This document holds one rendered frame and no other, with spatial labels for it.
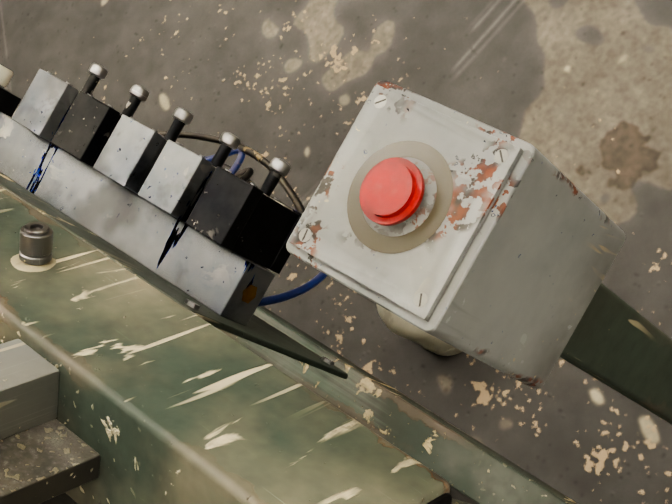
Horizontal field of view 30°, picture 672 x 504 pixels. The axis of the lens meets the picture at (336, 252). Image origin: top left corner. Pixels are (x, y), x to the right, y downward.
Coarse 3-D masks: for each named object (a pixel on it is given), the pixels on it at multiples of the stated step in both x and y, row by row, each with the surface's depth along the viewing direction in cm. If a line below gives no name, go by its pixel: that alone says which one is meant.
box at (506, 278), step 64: (384, 128) 74; (448, 128) 71; (320, 192) 75; (512, 192) 69; (576, 192) 74; (320, 256) 73; (384, 256) 71; (448, 256) 69; (512, 256) 72; (576, 256) 78; (448, 320) 70; (512, 320) 75; (576, 320) 82
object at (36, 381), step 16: (0, 352) 86; (16, 352) 86; (32, 352) 86; (0, 368) 84; (16, 368) 84; (32, 368) 85; (48, 368) 85; (0, 384) 82; (16, 384) 83; (32, 384) 84; (48, 384) 85; (0, 400) 82; (16, 400) 83; (32, 400) 84; (48, 400) 85; (0, 416) 83; (16, 416) 84; (32, 416) 85; (48, 416) 86; (0, 432) 83; (16, 432) 84
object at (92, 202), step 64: (0, 128) 120; (64, 128) 112; (128, 128) 108; (64, 192) 113; (128, 192) 109; (192, 192) 103; (256, 192) 99; (128, 256) 107; (192, 256) 103; (256, 256) 103; (256, 320) 114
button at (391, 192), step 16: (384, 160) 72; (400, 160) 71; (368, 176) 71; (384, 176) 71; (400, 176) 70; (416, 176) 70; (368, 192) 71; (384, 192) 71; (400, 192) 70; (416, 192) 70; (368, 208) 71; (384, 208) 70; (400, 208) 70; (416, 208) 70; (384, 224) 70
